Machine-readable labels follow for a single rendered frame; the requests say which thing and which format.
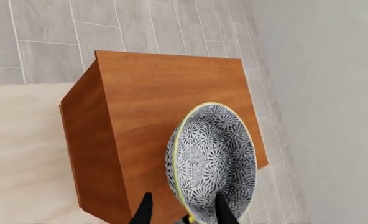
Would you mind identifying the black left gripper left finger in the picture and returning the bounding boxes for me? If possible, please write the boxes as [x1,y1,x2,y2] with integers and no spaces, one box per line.
[128,192,156,224]

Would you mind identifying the wooden cabinet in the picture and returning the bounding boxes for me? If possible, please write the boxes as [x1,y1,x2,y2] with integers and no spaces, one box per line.
[58,50,268,219]

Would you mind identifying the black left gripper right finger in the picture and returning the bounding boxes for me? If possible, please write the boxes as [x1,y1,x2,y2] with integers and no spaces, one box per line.
[214,192,244,224]

